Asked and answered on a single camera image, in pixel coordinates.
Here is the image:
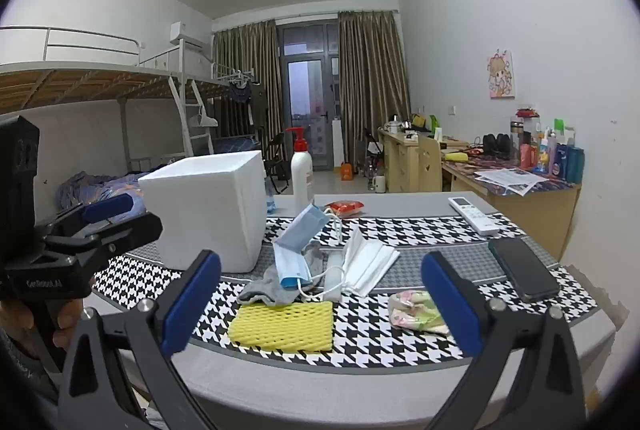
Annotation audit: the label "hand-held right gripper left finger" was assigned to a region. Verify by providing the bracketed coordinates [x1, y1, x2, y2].
[57, 249, 222, 430]

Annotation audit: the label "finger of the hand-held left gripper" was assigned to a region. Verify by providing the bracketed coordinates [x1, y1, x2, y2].
[42, 211, 164, 272]
[32, 194, 135, 241]

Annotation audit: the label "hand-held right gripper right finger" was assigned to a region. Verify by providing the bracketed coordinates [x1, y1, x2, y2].
[420, 251, 587, 430]

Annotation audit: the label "white foam box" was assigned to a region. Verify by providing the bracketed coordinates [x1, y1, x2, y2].
[137, 150, 268, 273]

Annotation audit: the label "white face mask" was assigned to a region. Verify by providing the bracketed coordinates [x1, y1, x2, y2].
[342, 227, 401, 297]

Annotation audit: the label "person's left forearm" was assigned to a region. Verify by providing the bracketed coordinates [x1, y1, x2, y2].
[0, 325, 63, 416]

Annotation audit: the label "blue patterned blanket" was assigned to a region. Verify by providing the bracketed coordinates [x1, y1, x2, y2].
[55, 170, 151, 211]

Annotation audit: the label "floral fabric pouch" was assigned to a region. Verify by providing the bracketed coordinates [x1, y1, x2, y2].
[387, 290, 448, 335]

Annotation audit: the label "houndstooth table mat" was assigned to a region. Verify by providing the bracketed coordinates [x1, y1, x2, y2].
[92, 212, 598, 368]

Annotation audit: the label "grey sock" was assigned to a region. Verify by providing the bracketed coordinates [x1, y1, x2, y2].
[237, 246, 326, 306]

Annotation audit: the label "black phone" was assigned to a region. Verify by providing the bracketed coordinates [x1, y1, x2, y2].
[487, 236, 561, 303]

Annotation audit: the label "white remote control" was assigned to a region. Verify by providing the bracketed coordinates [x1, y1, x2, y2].
[448, 195, 501, 238]

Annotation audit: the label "yellow foam net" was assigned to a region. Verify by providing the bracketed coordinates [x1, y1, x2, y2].
[227, 301, 334, 352]

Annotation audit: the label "blue face mask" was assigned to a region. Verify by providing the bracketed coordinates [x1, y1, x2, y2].
[274, 203, 332, 257]
[272, 242, 314, 292]

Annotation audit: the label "white metal bunk bed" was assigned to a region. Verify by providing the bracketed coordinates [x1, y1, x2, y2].
[140, 44, 262, 163]
[0, 26, 211, 196]

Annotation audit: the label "white hanging bag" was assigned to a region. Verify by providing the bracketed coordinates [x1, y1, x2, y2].
[189, 110, 219, 129]

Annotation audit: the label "blue checked bedding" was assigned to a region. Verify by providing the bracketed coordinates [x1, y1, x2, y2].
[212, 135, 261, 152]

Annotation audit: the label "wooden desk with printed cover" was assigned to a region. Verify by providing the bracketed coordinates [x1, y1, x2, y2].
[440, 150, 583, 261]

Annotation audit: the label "printed papers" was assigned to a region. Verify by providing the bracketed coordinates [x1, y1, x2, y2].
[474, 167, 548, 197]

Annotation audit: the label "wooden chair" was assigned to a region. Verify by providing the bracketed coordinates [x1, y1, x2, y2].
[417, 135, 443, 193]

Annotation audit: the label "red snack packet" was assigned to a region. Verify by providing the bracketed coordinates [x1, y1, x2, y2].
[325, 201, 366, 217]

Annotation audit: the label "wooden desk with drawers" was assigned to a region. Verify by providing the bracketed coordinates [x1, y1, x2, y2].
[376, 127, 443, 193]

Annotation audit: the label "black folding chair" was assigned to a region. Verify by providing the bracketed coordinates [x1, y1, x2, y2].
[262, 132, 292, 193]

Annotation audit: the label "white lotion pump bottle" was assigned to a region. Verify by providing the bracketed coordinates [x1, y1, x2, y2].
[285, 126, 315, 216]

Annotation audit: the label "dark blue hanging garment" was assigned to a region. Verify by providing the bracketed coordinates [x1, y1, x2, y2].
[227, 80, 253, 104]

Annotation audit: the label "black hanging garment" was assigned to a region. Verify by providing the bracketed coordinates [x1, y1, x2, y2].
[250, 85, 269, 132]

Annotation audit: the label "group of toiletry bottles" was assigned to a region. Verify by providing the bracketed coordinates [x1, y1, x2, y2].
[510, 107, 585, 183]

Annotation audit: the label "white air conditioner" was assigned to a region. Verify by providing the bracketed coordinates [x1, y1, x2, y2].
[169, 22, 208, 49]

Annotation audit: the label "white panel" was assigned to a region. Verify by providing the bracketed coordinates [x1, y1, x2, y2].
[331, 120, 345, 163]

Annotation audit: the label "brown curtain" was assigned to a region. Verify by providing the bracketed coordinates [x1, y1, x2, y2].
[338, 11, 412, 166]
[212, 20, 286, 161]

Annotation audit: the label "glass balcony door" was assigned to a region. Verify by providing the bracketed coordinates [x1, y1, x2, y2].
[277, 22, 343, 171]

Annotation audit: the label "cartoon wall poster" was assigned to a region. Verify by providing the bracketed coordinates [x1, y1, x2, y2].
[486, 50, 516, 100]

